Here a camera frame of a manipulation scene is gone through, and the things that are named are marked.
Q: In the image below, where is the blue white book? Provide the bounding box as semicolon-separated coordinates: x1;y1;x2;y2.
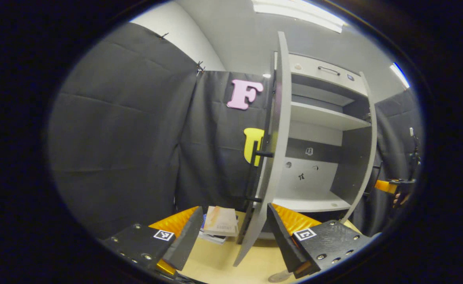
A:
198;214;229;245

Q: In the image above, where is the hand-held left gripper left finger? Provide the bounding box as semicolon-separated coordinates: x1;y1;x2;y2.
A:
103;206;204;277

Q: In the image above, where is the black door handle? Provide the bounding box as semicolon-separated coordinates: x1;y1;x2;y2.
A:
368;161;383;197
245;139;274;204

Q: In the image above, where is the long ceiling light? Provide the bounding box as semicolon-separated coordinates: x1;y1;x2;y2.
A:
389;62;411;90
251;0;344;34

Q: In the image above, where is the grey cabinet door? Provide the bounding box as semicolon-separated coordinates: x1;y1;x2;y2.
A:
233;32;292;267
340;72;378;224

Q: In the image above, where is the grey cabinet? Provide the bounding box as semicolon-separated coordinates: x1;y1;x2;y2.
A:
273;51;375;241

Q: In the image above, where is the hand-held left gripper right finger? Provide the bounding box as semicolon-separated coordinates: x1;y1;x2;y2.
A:
267;203;375;280

